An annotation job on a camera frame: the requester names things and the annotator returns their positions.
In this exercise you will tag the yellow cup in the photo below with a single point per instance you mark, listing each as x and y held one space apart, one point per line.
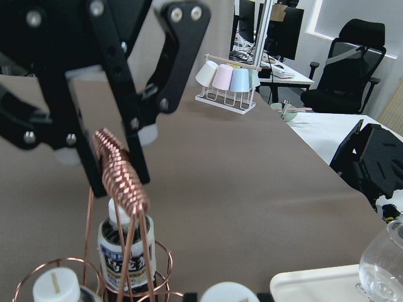
234 66

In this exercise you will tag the green cup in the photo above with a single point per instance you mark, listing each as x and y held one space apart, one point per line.
253 79

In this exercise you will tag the white cup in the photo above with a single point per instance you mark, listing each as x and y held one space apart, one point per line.
206 73

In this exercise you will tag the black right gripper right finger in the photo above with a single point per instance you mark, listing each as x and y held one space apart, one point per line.
264 297

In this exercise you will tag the tea bottle middle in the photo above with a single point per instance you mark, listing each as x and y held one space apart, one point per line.
60 284

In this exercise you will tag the copper wire bottle basket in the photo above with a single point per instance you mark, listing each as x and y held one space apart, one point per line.
134 266

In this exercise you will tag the black device chassis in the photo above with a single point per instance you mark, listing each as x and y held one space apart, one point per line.
369 159

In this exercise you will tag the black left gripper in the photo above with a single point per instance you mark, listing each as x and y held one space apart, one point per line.
53 38

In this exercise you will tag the clear wine glass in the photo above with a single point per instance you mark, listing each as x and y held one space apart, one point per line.
380 268

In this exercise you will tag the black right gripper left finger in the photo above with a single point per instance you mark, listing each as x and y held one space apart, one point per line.
190 297

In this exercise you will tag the white cup rack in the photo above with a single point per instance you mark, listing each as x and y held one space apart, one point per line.
238 102

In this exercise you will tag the black office chair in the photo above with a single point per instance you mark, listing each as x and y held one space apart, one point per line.
347 80

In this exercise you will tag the cream serving tray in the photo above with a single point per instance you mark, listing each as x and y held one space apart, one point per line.
340 283

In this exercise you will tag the green bowl with utensils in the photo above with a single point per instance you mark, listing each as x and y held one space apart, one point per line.
287 111

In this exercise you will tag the tea bottle front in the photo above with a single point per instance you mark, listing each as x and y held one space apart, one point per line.
228 291

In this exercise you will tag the pink cup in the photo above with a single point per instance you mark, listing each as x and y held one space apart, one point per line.
223 77

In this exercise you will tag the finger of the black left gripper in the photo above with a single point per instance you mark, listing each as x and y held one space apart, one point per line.
127 101
84 144

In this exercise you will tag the black monitor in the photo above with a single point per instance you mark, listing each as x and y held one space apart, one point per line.
289 31

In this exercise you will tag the blue cup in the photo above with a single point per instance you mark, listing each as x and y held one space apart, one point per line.
240 80

